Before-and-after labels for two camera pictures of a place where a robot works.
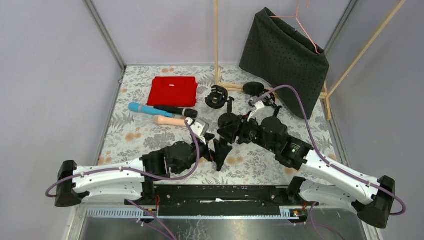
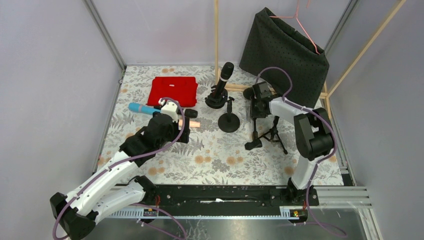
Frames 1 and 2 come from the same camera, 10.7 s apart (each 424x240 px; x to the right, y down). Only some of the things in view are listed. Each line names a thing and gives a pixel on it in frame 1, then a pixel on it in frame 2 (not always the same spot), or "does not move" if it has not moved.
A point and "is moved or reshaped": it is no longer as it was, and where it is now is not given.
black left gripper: [211, 147] to [185, 129]
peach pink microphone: [169, 121] is moved or reshaped
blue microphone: [137, 107] does not move
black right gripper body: [236, 127] to [257, 108]
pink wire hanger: [296, 16] does not move
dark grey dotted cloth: [279, 55] does not move
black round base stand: [226, 119] does not move
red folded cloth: [178, 91] does not move
